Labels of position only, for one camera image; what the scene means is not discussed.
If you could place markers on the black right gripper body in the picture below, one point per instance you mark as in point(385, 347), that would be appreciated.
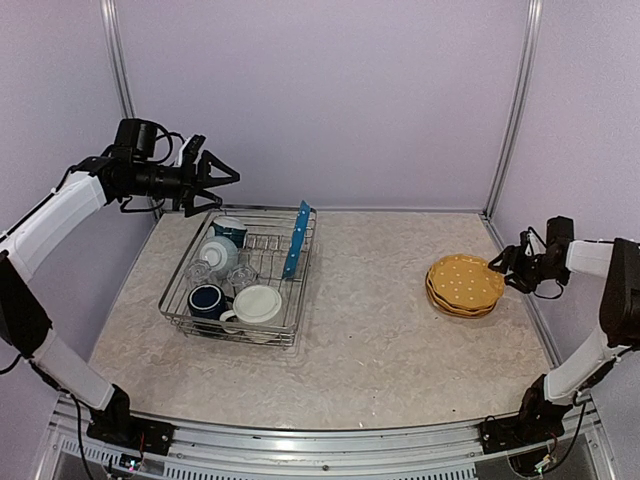
point(533, 270)

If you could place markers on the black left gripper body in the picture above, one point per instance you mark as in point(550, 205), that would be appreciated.
point(183, 185)

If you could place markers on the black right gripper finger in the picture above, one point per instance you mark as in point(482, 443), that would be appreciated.
point(504, 261)
point(515, 281)

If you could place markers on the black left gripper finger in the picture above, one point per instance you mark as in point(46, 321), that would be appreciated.
point(199, 202)
point(213, 173)

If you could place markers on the yellow polka-dot plate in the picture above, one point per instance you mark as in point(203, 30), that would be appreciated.
point(466, 281)
point(431, 293)

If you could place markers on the cream bird-pattern plate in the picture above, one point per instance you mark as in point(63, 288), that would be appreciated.
point(460, 313)

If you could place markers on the blue polka-dot plate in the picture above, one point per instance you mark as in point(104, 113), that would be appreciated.
point(297, 241)

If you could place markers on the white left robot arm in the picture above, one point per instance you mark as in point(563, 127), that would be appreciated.
point(125, 170)

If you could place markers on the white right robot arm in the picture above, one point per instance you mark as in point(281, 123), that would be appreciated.
point(617, 330)

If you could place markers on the teal white mug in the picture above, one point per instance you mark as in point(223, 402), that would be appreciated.
point(231, 228)

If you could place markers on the pale green ribbed bowl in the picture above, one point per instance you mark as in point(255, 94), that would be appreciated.
point(220, 253)

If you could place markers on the clear glass cup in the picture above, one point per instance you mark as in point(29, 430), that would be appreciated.
point(199, 272)
point(241, 276)

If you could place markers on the dark blue mug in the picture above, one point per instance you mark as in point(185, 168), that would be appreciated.
point(208, 301)

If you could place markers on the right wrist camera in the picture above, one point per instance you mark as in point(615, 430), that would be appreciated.
point(531, 242)

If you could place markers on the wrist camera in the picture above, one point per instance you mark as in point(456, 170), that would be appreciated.
point(188, 152)
point(531, 242)

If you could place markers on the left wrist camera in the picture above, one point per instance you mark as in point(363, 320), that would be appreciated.
point(188, 152)

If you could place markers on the metal wire dish rack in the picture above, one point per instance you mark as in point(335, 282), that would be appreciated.
point(266, 246)

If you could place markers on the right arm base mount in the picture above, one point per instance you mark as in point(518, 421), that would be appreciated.
point(537, 420)

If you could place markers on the aluminium front rail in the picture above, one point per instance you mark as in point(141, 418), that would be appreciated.
point(201, 450)

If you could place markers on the left aluminium frame post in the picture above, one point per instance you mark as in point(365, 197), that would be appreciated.
point(115, 49)

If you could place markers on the aluminium frame post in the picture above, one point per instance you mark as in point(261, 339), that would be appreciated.
point(517, 108)
point(115, 49)

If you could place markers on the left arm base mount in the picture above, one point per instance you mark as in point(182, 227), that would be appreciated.
point(116, 425)

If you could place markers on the right aluminium frame post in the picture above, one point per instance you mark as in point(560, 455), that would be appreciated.
point(517, 108)

